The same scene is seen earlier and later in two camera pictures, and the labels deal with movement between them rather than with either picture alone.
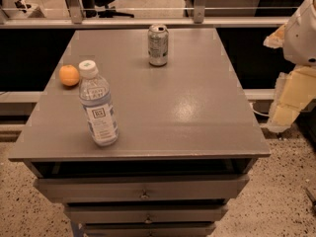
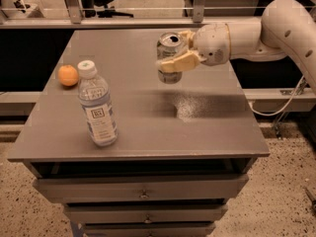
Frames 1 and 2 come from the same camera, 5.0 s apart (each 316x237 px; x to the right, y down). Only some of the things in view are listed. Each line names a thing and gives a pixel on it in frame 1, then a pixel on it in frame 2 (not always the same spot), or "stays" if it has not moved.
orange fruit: [69, 75] stays
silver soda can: [158, 44] -> [170, 45]
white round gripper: [302, 39] -> [211, 42]
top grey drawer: [224, 187] stays
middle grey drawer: [145, 213] stays
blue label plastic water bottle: [96, 99] stays
